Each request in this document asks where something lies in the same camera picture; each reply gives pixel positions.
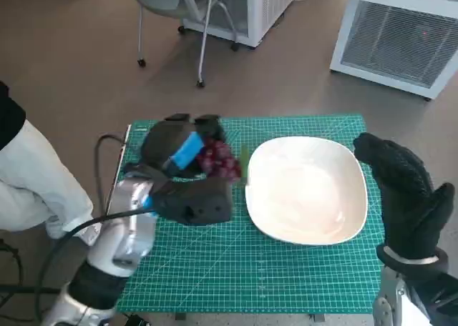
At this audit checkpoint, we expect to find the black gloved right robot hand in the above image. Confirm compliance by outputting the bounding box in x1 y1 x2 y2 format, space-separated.
353 132 456 262

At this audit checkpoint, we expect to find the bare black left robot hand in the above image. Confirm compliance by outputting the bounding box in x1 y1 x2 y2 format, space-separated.
140 113 227 180

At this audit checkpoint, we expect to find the red toy grape bunch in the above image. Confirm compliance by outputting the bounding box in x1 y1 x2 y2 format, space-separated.
196 139 251 186

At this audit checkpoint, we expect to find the white square plate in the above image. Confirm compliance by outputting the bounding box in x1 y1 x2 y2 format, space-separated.
245 136 369 247

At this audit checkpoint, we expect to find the person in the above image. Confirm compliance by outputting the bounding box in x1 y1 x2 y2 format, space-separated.
0 81 103 247

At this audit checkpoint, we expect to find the grey chair with white legs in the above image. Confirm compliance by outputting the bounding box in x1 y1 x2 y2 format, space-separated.
127 0 240 88

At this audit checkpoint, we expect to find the green cutting mat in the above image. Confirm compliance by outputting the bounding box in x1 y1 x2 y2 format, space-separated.
114 114 386 315

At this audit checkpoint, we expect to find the white mesh cabinet with red light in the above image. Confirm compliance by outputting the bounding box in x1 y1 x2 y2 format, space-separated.
329 0 458 101

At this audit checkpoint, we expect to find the white mesh cabinet on castors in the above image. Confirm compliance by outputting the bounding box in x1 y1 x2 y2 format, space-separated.
178 0 308 49

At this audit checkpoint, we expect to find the black stand leg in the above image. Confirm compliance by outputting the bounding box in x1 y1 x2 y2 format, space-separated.
0 285 62 295

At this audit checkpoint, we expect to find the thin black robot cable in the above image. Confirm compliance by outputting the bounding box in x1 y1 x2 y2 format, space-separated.
93 134 127 216

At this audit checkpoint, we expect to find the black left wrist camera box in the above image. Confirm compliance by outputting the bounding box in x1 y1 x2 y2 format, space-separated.
152 178 233 227

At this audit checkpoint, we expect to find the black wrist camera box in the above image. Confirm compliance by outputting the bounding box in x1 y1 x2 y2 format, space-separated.
406 268 458 325
152 178 233 227

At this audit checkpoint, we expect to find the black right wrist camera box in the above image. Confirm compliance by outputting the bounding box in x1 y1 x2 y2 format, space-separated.
406 268 458 325

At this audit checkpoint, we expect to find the black floor cable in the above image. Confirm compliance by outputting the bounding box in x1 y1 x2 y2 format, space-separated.
0 239 24 305

